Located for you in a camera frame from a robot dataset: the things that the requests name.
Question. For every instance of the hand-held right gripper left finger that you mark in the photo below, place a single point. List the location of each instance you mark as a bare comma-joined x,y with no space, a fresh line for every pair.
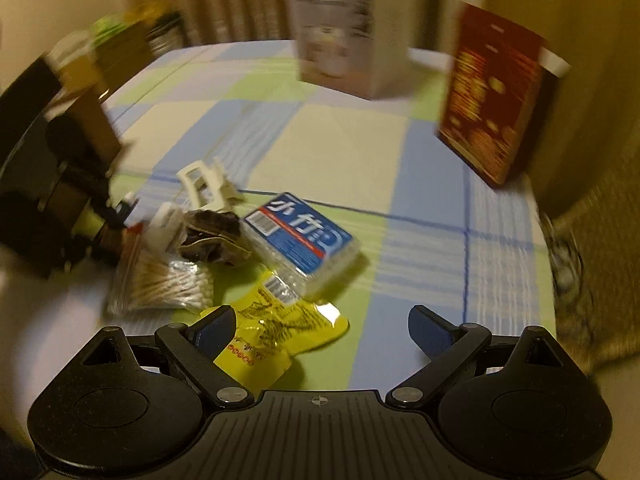
217,327

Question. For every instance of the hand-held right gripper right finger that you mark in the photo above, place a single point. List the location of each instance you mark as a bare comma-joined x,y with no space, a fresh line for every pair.
425,331

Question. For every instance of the yellow snack packet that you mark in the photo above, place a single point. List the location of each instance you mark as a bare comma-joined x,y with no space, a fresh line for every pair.
280,330

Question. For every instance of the cotton swabs bag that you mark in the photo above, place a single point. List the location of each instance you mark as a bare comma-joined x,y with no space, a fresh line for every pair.
155,280

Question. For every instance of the brown hair scrunchie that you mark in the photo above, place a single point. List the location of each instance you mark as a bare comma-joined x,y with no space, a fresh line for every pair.
215,240

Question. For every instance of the blue label clear packet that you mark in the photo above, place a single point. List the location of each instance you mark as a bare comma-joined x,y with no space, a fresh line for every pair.
300,235

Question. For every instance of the white hair clip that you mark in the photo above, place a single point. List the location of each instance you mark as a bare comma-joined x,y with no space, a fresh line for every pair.
212,195

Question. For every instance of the white-lined dark red box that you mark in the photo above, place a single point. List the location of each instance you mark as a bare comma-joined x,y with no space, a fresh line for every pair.
490,100

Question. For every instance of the green tissue pack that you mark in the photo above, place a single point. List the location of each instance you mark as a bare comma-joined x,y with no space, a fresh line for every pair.
115,27

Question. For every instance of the white printed carton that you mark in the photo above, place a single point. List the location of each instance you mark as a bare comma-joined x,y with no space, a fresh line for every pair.
345,35

